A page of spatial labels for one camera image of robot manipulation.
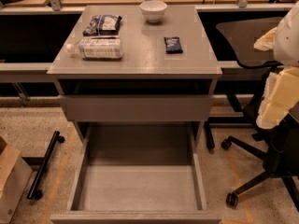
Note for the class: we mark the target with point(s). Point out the black office chair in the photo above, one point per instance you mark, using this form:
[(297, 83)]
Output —
[(280, 160)]

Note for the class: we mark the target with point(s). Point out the closed grey upper drawer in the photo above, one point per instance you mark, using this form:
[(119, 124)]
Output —
[(136, 108)]

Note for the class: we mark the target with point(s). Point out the white ceramic bowl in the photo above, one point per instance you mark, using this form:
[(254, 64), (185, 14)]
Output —
[(153, 10)]

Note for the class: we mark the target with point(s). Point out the clear plastic water bottle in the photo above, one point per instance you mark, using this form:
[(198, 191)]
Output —
[(97, 48)]

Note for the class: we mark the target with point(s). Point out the grey drawer cabinet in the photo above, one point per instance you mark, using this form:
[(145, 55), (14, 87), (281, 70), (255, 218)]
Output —
[(145, 67)]

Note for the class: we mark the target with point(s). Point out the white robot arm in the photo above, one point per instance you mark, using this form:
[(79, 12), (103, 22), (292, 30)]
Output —
[(286, 49)]

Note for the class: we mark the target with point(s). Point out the blue white snack bag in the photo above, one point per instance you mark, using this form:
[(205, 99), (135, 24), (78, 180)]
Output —
[(103, 25)]

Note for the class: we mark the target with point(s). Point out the small dark blue packet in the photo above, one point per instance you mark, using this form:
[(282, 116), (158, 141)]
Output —
[(172, 45)]

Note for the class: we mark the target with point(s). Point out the open grey middle drawer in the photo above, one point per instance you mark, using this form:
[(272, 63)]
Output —
[(138, 174)]

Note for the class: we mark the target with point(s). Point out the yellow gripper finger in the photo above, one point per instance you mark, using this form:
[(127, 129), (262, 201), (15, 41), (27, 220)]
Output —
[(281, 94), (266, 41)]

